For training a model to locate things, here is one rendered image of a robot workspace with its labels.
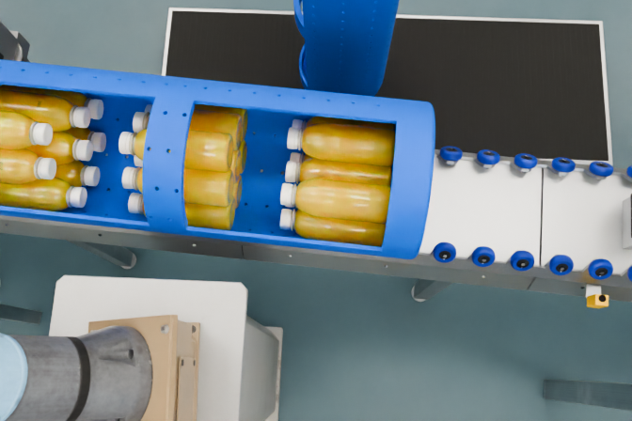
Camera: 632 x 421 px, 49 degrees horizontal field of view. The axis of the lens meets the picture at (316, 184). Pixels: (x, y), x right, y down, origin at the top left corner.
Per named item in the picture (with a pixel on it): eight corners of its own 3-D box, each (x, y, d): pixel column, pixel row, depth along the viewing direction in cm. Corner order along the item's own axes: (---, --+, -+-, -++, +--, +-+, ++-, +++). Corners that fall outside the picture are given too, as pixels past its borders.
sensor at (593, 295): (600, 308, 137) (609, 306, 132) (585, 306, 137) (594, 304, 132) (600, 270, 139) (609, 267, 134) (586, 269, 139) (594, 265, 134)
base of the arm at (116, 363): (140, 449, 93) (73, 456, 86) (84, 416, 104) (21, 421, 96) (162, 337, 95) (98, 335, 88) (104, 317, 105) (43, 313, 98)
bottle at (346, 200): (390, 180, 124) (293, 170, 125) (392, 194, 118) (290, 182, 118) (387, 215, 126) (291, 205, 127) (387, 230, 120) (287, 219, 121)
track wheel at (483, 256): (497, 253, 131) (497, 246, 133) (474, 250, 131) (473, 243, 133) (493, 270, 134) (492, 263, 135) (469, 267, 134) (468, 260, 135)
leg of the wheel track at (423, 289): (428, 303, 226) (466, 278, 166) (410, 300, 226) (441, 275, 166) (429, 285, 228) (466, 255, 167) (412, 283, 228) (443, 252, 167)
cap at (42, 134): (37, 148, 122) (47, 149, 121) (30, 133, 119) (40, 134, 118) (45, 132, 124) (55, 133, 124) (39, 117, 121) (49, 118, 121)
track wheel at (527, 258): (537, 257, 131) (536, 250, 132) (513, 255, 131) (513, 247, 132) (531, 274, 133) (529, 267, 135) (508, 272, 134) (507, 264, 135)
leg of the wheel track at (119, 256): (134, 270, 230) (67, 235, 170) (118, 268, 231) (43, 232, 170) (137, 253, 232) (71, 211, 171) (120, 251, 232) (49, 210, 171)
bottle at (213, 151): (235, 137, 124) (139, 128, 125) (229, 130, 117) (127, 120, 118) (230, 175, 123) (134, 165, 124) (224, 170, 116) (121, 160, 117)
